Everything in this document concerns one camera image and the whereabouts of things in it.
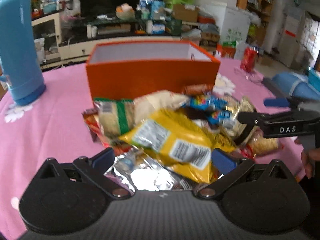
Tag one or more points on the wooden shelf unit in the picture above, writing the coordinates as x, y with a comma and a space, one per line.
262, 8

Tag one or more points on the cardboard box on stand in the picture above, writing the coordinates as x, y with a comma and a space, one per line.
185, 12

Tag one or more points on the fruit bowl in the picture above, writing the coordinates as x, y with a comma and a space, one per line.
125, 12

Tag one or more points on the white TV stand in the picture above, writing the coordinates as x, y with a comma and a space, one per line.
77, 44

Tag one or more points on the blue tissue box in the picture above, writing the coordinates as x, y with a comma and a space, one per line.
158, 29

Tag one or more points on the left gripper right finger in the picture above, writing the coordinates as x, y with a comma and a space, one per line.
233, 169

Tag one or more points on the person's right hand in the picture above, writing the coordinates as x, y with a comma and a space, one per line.
307, 157

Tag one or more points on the white refrigerator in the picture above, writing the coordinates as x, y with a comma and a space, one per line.
232, 22

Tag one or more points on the red orange snack bag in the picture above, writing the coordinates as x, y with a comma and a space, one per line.
91, 119

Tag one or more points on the red bag on table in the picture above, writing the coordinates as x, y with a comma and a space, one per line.
249, 59

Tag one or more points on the gold noodle snack pack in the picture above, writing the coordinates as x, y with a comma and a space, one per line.
243, 105

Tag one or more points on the brown sausage snack pack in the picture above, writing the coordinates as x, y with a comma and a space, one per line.
200, 89

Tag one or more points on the yellow snack bag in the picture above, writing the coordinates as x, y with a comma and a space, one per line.
179, 144

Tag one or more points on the clear pastry pack red edge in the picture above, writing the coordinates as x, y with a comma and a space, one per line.
256, 145

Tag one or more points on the blue thermos jug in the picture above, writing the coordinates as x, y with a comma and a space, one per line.
20, 67

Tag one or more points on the white glass door cabinet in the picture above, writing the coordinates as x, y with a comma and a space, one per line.
47, 37

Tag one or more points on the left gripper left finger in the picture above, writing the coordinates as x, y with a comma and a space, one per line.
93, 170

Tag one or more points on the blue candy packet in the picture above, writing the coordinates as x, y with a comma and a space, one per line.
222, 118
207, 103

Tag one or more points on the green striped cracker pack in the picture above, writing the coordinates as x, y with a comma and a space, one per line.
116, 117

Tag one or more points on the beige snack pack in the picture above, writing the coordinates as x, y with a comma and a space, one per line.
147, 104

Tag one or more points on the silver foil snack bag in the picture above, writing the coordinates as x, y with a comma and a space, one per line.
136, 171

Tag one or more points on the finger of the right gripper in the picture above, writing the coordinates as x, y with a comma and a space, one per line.
276, 102
251, 120

